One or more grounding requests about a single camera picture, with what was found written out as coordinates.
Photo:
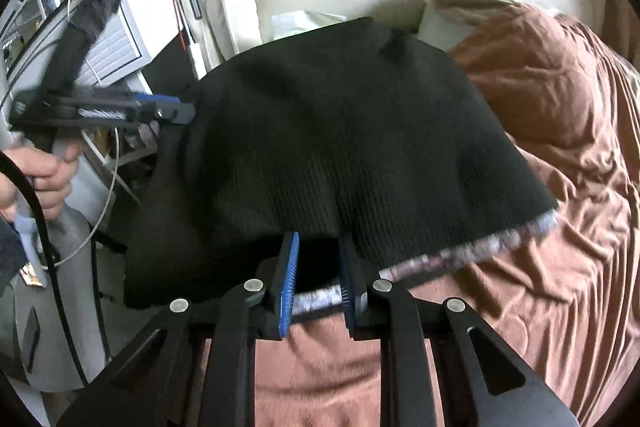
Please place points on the brown bed sheet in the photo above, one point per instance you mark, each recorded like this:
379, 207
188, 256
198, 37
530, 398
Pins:
550, 132

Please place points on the person's left forearm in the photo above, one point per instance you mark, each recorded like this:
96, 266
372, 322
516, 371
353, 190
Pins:
6, 237

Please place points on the white dresser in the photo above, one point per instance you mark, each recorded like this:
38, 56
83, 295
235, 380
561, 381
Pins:
115, 32

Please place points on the plastic packet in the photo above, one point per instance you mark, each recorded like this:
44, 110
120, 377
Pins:
295, 22

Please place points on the person's left hand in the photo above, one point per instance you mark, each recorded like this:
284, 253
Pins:
45, 182

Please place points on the beige pillow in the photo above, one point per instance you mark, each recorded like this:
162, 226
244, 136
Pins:
455, 14

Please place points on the black pants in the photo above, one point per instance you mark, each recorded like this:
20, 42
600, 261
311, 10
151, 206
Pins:
325, 132

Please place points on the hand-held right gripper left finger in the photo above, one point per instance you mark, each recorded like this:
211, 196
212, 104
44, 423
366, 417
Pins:
289, 287

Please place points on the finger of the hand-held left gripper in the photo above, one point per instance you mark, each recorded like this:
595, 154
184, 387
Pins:
170, 116
150, 99

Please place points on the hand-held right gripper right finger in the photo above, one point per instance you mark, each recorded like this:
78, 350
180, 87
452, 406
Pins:
350, 287

